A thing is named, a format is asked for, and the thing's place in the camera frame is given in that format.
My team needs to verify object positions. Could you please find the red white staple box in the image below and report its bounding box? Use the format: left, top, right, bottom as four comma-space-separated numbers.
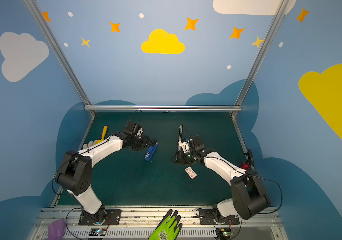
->
185, 167, 197, 179

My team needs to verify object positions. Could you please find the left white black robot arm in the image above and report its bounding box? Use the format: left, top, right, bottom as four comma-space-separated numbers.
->
54, 132, 157, 223

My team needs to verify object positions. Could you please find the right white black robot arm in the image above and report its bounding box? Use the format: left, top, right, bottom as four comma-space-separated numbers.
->
173, 146, 271, 222

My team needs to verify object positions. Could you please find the yellow plastic scoop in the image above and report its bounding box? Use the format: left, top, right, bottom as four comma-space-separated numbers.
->
94, 126, 108, 145

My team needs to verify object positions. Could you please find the white fabric glove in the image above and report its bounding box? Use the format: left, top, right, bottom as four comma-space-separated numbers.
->
82, 141, 94, 150

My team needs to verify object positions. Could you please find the red emergency stop button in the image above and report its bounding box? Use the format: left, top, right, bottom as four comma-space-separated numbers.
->
240, 161, 251, 170

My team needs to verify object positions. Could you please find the green black work glove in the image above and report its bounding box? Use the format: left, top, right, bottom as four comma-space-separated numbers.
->
148, 209, 183, 240

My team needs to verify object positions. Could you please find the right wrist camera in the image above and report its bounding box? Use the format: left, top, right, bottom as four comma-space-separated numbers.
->
178, 136, 206, 153

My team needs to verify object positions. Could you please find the aluminium frame crossbar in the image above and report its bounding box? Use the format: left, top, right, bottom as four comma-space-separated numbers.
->
84, 105, 242, 112

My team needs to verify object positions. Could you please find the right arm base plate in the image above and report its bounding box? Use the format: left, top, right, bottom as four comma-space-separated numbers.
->
196, 208, 240, 225

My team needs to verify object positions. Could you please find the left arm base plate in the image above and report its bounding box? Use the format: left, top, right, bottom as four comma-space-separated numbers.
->
78, 210, 121, 226

